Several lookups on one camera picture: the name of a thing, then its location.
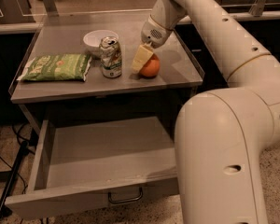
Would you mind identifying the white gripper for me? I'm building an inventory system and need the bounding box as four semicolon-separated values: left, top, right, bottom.
132;17;172;74

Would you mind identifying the black stand leg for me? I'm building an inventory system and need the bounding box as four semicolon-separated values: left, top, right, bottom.
0;141;28;219

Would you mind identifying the orange fruit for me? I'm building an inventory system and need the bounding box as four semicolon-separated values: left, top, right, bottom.
139;55;160;77

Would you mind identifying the black drawer handle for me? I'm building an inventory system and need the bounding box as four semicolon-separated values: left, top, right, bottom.
107;187;143;204

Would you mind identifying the grey open drawer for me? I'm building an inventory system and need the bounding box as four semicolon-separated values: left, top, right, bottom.
6;117;178;219

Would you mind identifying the green chip bag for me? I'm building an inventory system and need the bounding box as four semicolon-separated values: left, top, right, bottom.
17;54;92;82

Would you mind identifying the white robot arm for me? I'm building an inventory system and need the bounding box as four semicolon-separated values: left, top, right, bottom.
132;0;280;224

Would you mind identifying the black floor cable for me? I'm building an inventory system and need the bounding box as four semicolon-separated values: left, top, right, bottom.
0;123;38;195

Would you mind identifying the white ceramic bowl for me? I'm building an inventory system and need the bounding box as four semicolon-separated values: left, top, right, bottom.
83;30;119;59

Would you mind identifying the green white soda can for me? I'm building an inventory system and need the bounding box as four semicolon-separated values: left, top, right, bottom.
99;36;122;78

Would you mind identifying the grey cabinet counter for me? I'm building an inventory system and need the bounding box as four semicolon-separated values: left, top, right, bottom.
8;9;205;135

